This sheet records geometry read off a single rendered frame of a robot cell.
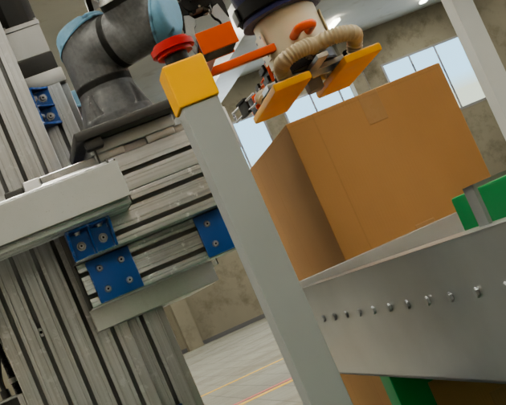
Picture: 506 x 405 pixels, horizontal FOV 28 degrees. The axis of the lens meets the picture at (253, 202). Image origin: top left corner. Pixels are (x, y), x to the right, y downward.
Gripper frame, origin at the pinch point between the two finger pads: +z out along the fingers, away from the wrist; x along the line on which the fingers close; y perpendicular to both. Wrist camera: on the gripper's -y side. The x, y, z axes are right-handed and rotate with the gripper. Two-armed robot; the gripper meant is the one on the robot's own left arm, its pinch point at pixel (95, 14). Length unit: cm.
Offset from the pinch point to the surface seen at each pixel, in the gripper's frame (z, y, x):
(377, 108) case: 62, 39, -61
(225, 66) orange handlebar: 35, 17, -37
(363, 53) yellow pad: 47, 46, -51
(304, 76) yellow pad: 47, 30, -50
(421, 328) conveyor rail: 103, -2, -135
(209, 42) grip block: 35, 7, -65
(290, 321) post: 95, -17, -126
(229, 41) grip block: 37, 12, -66
